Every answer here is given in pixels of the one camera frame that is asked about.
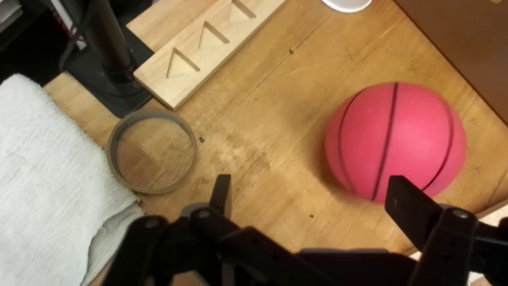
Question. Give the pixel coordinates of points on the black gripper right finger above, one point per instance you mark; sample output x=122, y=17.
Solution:
x=445, y=244

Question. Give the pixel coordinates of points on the pink basketball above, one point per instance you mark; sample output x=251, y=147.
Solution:
x=397, y=137

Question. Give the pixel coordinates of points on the white folded towel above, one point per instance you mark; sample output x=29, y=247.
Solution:
x=48, y=185

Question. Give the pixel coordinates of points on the clear tape roll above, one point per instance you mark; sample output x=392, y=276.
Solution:
x=113, y=157

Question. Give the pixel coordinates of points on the black camera stand pole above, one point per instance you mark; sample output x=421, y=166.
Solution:
x=108, y=49

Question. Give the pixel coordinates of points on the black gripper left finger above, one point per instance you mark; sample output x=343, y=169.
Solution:
x=159, y=255

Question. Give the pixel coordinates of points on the white paper cup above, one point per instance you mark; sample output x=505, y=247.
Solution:
x=346, y=4

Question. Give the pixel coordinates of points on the wooden slotted block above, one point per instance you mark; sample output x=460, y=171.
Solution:
x=211, y=37

